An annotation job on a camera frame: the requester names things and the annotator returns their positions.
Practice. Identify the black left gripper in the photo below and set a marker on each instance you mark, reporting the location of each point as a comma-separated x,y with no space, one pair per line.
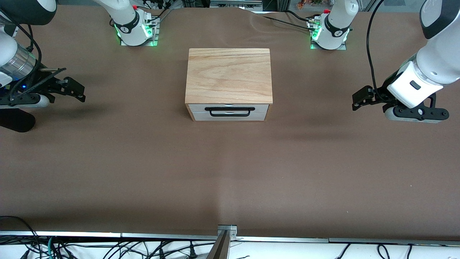
383,92

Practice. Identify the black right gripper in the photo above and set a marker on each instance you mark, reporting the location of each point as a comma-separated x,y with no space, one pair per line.
44,85

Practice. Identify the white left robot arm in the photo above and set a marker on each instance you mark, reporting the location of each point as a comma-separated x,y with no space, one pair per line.
438,61

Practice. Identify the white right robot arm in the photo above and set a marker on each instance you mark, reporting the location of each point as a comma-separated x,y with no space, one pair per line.
127,18

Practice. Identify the wooden drawer cabinet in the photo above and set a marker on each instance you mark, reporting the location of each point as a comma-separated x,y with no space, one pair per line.
228,75

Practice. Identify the black rounded object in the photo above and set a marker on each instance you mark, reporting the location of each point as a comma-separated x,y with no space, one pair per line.
16,122

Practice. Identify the brown table cover mat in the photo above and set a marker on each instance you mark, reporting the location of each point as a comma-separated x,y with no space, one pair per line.
230,172

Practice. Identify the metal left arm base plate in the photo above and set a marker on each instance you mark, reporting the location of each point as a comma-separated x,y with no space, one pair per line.
314,47

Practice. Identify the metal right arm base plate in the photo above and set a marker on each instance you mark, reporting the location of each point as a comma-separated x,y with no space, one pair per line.
155,39

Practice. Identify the aluminium frame profile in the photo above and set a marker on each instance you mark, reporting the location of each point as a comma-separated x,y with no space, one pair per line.
235,4

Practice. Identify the aluminium table edge rail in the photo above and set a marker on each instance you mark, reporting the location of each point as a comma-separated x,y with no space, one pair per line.
161,236

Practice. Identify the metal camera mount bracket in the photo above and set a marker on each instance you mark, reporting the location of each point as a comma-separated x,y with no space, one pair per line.
222,248

